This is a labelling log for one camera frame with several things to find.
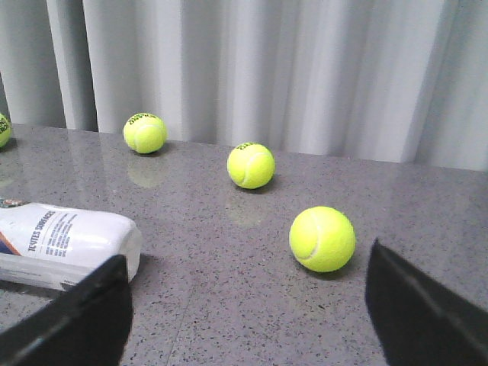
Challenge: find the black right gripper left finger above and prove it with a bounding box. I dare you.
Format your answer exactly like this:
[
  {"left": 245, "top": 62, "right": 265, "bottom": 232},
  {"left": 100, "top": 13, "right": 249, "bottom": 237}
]
[{"left": 1, "top": 255, "right": 133, "bottom": 365}]

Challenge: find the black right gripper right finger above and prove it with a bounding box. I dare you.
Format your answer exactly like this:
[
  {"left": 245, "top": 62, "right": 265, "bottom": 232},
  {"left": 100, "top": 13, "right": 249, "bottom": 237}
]
[{"left": 365, "top": 240, "right": 487, "bottom": 365}]

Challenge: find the white blue tennis ball can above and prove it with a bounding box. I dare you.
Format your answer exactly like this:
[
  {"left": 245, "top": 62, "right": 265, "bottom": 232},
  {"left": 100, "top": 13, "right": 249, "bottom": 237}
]
[{"left": 1, "top": 197, "right": 143, "bottom": 291}]

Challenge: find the near right tennis ball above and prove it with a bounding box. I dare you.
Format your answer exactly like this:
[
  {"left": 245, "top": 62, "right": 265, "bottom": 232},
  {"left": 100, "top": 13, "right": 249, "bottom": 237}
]
[{"left": 289, "top": 206, "right": 356, "bottom": 273}]

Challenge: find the middle tennis ball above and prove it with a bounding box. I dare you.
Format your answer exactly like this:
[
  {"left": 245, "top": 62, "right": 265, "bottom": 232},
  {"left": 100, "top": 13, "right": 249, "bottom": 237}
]
[{"left": 123, "top": 113, "right": 167, "bottom": 154}]

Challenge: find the tennis ball with Roland Garros print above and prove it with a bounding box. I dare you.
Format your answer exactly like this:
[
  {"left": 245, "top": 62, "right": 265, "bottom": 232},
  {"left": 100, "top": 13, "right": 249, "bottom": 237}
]
[{"left": 0, "top": 114, "right": 12, "bottom": 148}]

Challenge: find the grey curtain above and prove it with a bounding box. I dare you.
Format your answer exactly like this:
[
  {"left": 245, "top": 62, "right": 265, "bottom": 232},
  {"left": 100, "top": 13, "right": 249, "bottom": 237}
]
[{"left": 1, "top": 1, "right": 487, "bottom": 171}]

